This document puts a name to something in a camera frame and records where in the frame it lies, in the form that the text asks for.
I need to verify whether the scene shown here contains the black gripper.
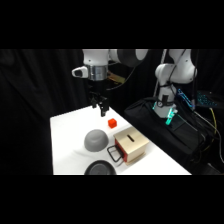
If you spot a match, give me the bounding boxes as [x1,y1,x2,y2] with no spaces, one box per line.
[87,79,109,118]

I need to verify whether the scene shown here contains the grey upturned bowl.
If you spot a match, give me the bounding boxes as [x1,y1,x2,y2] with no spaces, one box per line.
[83,129,109,153]

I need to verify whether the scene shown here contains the small red cube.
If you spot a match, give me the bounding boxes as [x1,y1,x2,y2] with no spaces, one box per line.
[107,118,118,129]

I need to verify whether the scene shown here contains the wooden box with red side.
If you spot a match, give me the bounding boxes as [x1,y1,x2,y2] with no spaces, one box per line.
[113,127,150,166]

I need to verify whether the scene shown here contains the black round pan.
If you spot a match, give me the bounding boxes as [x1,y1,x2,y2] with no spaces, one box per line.
[83,159,118,176]

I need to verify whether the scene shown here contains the black curtain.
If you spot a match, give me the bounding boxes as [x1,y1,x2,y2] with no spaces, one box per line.
[0,49,224,176]

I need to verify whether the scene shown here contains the black robot stand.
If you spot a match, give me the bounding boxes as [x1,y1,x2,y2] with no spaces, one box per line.
[123,97,224,176]

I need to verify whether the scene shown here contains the black wire handle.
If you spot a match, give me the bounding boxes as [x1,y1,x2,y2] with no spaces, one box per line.
[106,145,124,163]

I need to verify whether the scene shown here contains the yellow cable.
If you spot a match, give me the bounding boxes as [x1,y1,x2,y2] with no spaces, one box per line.
[198,107,220,154]

